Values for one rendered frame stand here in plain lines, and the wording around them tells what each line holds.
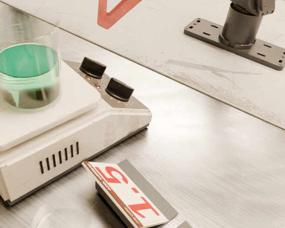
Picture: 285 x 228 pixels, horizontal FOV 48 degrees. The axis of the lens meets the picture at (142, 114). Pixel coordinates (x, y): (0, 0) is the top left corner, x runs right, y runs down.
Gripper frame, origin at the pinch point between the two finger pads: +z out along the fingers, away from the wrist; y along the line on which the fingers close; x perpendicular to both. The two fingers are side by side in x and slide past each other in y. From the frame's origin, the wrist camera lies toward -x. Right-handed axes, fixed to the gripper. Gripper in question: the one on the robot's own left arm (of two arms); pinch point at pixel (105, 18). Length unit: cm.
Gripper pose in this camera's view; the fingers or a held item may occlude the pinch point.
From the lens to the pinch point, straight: 41.9
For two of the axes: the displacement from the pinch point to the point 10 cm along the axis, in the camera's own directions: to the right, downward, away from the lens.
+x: 8.8, 3.9, 2.8
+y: 1.1, 4.1, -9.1
